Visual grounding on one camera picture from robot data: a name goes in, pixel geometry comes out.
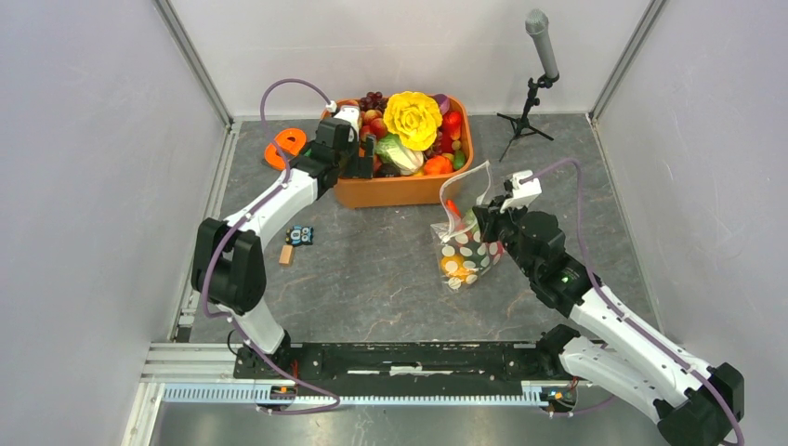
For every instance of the orange toy bell pepper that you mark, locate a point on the orange toy bell pepper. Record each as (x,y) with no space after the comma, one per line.
(438,165)

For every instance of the small wooden block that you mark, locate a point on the small wooden block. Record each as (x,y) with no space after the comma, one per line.
(287,255)

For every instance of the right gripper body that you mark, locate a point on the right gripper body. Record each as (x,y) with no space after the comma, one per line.
(504,226)

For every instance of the toy napa cabbage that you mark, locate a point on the toy napa cabbage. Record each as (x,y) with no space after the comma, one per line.
(390,150)

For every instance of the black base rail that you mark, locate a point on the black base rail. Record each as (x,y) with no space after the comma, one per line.
(418,369)

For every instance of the yellow toy mango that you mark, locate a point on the yellow toy mango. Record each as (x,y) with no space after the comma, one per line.
(453,267)

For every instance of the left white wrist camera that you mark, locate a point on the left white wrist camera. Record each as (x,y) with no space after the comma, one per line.
(348,110)

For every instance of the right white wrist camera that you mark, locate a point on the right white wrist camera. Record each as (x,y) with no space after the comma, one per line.
(522,188)

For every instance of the grey microphone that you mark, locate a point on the grey microphone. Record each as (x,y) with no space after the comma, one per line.
(536,26)

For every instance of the dark toy grapes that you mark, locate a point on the dark toy grapes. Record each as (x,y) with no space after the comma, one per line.
(373,101)

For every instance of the small blue robot toy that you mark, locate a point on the small blue robot toy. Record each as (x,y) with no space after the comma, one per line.
(299,236)

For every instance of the black tripod stand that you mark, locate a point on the black tripod stand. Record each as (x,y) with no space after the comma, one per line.
(521,125)

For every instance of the green toy cabbage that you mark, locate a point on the green toy cabbage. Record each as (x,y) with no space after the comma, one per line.
(469,221)

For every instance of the dark toy eggplant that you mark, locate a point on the dark toy eggplant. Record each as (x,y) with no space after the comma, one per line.
(386,170)

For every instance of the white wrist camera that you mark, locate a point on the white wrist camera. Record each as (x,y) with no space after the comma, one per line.
(522,188)
(348,110)

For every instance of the red toy chili pepper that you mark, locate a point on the red toy chili pepper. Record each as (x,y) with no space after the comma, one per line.
(453,210)

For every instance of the orange plastic basket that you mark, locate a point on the orange plastic basket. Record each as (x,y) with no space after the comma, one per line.
(397,191)

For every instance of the yellow toy flower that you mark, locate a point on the yellow toy flower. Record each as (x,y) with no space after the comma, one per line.
(414,118)

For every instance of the clear polka-dot zip bag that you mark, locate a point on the clear polka-dot zip bag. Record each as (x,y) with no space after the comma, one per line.
(474,187)

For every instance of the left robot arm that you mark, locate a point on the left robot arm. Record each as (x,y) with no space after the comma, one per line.
(228,268)

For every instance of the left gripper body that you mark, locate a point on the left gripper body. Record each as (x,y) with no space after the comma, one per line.
(354,167)

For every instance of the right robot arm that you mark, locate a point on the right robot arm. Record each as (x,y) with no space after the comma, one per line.
(689,400)

